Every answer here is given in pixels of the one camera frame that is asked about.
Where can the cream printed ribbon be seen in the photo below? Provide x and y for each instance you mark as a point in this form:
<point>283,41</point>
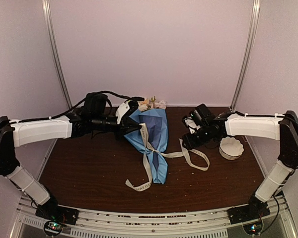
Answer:
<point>182,153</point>

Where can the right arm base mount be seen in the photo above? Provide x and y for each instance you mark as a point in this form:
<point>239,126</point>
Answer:
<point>246,213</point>

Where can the left aluminium frame post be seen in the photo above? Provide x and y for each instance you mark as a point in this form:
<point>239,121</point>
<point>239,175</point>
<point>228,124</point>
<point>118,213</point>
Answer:
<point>55,53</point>

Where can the right aluminium frame post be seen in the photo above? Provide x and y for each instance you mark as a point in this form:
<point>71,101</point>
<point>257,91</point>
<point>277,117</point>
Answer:
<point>253,26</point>

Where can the front aluminium rail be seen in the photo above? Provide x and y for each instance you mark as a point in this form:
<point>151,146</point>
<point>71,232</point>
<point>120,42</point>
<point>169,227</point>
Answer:
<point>215,223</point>

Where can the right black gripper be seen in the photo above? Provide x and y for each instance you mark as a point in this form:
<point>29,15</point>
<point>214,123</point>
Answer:
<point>189,144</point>

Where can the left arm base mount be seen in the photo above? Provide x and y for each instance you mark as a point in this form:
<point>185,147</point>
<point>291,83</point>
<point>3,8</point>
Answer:
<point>60,214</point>

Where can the blue wrapping paper sheet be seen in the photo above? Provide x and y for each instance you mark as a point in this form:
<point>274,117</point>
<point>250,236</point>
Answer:
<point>156,123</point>

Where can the aluminium frame post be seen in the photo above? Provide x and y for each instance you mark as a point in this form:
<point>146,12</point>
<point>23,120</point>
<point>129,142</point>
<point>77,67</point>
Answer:
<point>55,53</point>
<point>253,26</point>

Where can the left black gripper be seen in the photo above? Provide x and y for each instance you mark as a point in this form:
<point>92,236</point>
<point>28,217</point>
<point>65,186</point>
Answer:
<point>125,128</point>

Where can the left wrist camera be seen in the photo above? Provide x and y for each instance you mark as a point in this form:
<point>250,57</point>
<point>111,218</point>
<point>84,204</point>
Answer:
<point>126,108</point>

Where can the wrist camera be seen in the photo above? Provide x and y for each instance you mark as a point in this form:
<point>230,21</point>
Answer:
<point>189,123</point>
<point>126,108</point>

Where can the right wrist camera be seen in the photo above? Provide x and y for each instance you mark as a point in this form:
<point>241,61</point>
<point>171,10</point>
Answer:
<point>189,123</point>

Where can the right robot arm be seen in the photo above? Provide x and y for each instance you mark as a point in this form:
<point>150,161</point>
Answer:
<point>204,126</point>

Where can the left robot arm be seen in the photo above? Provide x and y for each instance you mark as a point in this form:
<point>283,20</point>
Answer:
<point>97,113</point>

